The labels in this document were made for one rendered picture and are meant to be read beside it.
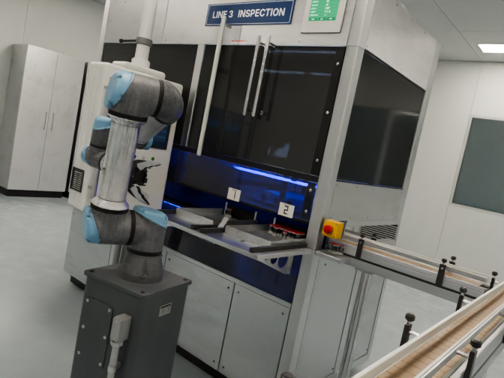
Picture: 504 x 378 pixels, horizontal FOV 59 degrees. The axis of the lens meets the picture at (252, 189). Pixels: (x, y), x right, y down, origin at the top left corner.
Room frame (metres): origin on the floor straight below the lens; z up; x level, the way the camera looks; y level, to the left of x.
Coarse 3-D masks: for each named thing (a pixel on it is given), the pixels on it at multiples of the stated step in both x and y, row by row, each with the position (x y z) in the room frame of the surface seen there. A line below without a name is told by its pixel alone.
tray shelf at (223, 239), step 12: (168, 216) 2.10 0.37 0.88; (180, 216) 2.16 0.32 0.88; (180, 228) 1.96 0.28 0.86; (216, 240) 1.82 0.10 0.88; (228, 240) 1.84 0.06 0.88; (240, 240) 1.89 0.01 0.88; (240, 252) 1.74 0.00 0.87; (264, 252) 1.76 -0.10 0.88; (276, 252) 1.80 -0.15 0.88; (288, 252) 1.85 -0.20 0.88; (300, 252) 1.92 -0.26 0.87
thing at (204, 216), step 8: (176, 208) 2.19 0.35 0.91; (184, 208) 2.23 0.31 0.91; (192, 208) 2.27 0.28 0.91; (200, 208) 2.32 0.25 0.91; (208, 208) 2.37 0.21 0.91; (216, 208) 2.41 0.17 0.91; (184, 216) 2.15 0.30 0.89; (192, 216) 2.12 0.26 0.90; (200, 216) 2.09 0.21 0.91; (208, 216) 2.31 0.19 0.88; (216, 216) 2.35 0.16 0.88; (224, 216) 2.40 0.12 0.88
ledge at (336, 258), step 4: (316, 252) 1.98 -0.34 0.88; (320, 252) 1.97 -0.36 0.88; (324, 252) 1.99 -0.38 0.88; (320, 256) 1.96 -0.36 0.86; (324, 256) 1.95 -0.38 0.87; (328, 256) 1.94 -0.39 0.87; (332, 256) 1.93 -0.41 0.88; (336, 256) 1.94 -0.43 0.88; (340, 256) 1.96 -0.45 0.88; (344, 256) 1.98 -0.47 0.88; (348, 256) 1.99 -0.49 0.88; (332, 260) 1.92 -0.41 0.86; (336, 260) 1.91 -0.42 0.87; (340, 260) 1.90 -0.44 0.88; (344, 260) 1.93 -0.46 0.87; (348, 260) 1.96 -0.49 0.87
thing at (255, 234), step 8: (248, 224) 2.11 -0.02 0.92; (256, 224) 2.15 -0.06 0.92; (264, 224) 2.20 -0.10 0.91; (232, 232) 1.95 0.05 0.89; (240, 232) 1.93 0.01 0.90; (248, 232) 2.08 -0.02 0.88; (256, 232) 2.12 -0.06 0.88; (264, 232) 2.15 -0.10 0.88; (248, 240) 1.89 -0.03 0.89; (256, 240) 1.87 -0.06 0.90; (264, 240) 1.84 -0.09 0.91; (272, 240) 2.01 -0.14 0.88; (280, 240) 2.05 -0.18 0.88; (288, 240) 1.92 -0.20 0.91; (296, 240) 1.98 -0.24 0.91; (304, 240) 2.03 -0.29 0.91
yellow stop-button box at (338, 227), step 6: (324, 222) 1.97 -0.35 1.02; (330, 222) 1.95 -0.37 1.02; (336, 222) 1.94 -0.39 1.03; (342, 222) 1.98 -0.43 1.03; (336, 228) 1.93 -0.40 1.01; (342, 228) 1.96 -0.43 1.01; (324, 234) 1.96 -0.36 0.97; (330, 234) 1.94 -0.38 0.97; (336, 234) 1.93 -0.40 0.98; (342, 234) 1.97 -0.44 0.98
